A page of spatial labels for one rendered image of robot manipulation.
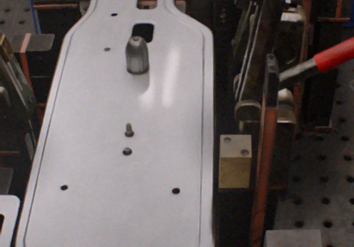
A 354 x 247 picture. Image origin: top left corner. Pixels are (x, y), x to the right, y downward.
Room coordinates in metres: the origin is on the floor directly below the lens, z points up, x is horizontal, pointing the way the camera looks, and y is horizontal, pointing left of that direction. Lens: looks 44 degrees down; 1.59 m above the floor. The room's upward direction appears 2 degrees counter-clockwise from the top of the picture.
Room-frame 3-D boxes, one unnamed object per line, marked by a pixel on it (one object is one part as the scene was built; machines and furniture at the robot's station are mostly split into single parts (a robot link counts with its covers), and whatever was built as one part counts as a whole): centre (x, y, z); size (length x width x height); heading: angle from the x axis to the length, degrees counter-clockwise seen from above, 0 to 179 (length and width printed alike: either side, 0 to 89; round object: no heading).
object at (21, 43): (0.78, 0.22, 0.84); 0.11 x 0.08 x 0.29; 87
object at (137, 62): (0.70, 0.05, 1.02); 0.03 x 0.03 x 0.07
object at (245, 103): (0.54, -0.08, 1.06); 0.03 x 0.01 x 0.03; 87
